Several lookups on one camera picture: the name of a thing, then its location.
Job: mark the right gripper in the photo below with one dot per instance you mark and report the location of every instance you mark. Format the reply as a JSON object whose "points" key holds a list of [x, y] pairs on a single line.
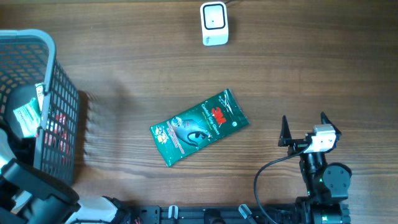
{"points": [[298, 145]]}

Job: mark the green 3M gloves packet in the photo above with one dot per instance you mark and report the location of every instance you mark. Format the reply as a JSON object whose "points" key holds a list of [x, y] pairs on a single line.
{"points": [[196, 128]]}

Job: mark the red Nescafe sachet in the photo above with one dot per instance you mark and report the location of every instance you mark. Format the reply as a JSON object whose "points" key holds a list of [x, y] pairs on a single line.
{"points": [[58, 138]]}

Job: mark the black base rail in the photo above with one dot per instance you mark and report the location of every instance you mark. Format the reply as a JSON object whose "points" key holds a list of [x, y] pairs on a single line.
{"points": [[276, 213]]}

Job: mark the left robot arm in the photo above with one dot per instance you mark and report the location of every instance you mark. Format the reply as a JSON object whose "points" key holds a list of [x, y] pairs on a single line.
{"points": [[29, 195]]}

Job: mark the light green tissue pack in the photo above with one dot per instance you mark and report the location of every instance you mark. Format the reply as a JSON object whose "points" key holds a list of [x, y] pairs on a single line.
{"points": [[28, 117]]}

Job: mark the green white battery pack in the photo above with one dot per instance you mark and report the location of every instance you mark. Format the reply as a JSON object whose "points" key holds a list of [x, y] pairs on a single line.
{"points": [[40, 87]]}

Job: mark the grey plastic shopping basket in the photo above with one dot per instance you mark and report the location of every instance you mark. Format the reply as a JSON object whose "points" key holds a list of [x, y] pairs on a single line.
{"points": [[29, 57]]}

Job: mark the white barcode scanner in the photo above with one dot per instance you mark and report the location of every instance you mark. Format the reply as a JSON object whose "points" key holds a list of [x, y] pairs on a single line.
{"points": [[214, 23]]}

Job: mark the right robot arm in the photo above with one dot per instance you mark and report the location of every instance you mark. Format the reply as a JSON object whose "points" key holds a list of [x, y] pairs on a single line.
{"points": [[327, 183]]}

